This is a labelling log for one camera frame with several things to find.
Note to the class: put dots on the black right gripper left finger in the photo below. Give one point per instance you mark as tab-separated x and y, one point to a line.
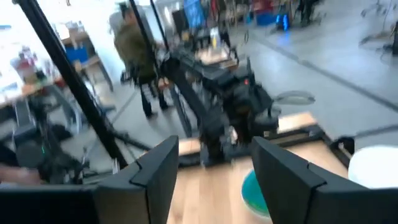
146	189

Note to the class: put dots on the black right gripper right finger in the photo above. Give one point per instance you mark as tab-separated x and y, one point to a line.
298	196

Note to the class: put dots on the white plastic bowl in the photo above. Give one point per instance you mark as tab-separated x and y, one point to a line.
293	98

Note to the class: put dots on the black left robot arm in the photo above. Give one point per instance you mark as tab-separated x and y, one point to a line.
217	93

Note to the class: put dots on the teal plastic bowl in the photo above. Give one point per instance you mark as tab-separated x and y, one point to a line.
253	196

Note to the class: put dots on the white yellow wipes canister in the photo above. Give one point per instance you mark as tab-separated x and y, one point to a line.
374	168

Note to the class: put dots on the blue background crate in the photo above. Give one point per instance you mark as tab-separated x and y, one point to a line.
265	18

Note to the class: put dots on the blue background screen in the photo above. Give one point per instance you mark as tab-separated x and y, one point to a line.
194	12

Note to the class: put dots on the person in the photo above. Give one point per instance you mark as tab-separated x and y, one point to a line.
133	53

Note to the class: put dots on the wooden background desk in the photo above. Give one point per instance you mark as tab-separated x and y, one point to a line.
88	59

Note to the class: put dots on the black long frame rail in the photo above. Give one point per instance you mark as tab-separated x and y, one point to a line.
295	133

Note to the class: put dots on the black cross frame rail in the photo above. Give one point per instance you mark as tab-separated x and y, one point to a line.
332	146

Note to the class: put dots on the black slanted frame post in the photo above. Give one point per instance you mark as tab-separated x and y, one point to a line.
71	81

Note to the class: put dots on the thin black frame post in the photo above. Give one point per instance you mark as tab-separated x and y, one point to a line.
146	34

